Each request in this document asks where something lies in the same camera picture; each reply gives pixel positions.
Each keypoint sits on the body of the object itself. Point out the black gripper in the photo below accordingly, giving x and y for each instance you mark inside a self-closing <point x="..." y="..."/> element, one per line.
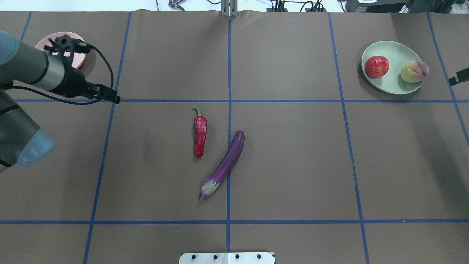
<point x="73" y="83"/>

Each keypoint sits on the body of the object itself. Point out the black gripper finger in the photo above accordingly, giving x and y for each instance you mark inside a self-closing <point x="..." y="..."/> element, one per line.
<point x="460" y="76"/>

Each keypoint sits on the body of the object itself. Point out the pink yellow peach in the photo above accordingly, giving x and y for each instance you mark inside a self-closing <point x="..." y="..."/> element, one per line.
<point x="414" y="71"/>

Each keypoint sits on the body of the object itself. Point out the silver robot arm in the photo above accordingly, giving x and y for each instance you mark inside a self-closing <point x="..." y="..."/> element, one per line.
<point x="48" y="72"/>

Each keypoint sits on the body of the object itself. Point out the pink plate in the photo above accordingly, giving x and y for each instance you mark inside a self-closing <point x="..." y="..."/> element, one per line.
<point x="78" y="59"/>

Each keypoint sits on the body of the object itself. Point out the green plate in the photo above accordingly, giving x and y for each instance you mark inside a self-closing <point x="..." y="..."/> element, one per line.
<point x="398" y="55"/>

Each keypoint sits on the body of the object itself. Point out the red chili pepper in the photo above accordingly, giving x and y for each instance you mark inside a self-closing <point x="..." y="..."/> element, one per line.
<point x="200" y="126"/>

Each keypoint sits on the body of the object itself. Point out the purple eggplant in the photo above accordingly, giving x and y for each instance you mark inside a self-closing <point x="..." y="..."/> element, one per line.
<point x="224" y="167"/>

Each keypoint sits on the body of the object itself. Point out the aluminium frame post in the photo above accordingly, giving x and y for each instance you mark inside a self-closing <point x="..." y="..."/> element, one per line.
<point x="229" y="8"/>

